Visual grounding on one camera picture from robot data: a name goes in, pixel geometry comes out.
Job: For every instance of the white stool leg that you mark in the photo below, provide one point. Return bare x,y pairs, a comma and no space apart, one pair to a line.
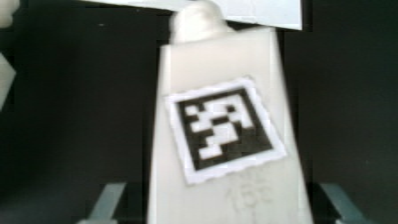
226,174
9,6

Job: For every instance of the white marker sheet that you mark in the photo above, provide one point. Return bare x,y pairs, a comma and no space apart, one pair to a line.
276,13

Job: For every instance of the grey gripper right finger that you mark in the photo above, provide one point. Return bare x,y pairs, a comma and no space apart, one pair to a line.
350,215

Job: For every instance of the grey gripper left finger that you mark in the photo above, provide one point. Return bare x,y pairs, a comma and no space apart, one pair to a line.
105,206

